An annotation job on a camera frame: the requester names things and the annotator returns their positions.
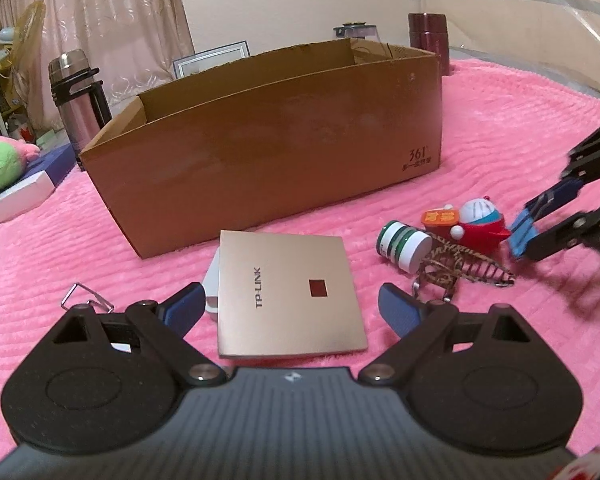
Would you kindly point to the blue flat box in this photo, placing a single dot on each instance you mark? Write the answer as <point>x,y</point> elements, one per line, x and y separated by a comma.
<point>55,160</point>

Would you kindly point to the plastic covered standing fan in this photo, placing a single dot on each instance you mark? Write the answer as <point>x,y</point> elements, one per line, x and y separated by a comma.
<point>27,35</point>

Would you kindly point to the green pink plush toy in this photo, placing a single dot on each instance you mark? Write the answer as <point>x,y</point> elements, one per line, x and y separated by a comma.
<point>0,160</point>

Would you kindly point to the white flat box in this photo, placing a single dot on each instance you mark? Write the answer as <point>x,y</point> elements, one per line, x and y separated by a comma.
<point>10,205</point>

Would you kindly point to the leopard print hair claw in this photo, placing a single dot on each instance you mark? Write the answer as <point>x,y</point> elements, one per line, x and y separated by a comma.
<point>450,265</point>

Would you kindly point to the clear plastic sheet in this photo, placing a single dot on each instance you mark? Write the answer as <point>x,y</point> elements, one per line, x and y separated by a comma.
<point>530,35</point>

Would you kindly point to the pink patterned curtain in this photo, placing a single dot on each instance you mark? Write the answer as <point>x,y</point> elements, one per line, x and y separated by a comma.
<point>120,10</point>

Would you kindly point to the brown cardboard box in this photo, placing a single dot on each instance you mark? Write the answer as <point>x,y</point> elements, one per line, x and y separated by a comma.
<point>280,160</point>

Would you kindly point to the green white pill bottle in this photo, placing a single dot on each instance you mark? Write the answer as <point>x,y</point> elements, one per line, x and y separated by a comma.
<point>405,247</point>

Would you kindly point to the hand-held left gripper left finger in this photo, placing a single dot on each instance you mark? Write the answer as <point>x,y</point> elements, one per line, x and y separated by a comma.
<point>185,305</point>

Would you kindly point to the maroon thermos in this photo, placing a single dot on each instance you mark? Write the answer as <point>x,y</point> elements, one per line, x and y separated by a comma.
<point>427,35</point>

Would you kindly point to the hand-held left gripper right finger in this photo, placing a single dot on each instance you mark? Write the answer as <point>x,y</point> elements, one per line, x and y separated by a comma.
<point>397,310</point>

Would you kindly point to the red blue cat toy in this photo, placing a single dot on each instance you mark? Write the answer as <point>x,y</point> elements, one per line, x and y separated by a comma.
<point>480,230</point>

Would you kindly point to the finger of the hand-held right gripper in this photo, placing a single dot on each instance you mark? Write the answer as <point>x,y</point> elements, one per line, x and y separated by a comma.
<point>555,195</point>
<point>522,237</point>

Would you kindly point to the gold square router panel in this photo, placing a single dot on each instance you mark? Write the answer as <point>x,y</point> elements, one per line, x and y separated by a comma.
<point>330,320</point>

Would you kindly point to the pink fleece blanket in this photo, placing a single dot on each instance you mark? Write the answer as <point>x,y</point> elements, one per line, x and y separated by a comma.
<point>505,135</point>

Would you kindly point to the glass jar with dark lid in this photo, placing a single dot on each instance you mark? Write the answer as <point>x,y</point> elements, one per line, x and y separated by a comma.
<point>360,32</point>

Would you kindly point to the glass picture frame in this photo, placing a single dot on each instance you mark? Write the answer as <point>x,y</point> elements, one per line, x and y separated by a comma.
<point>205,60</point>

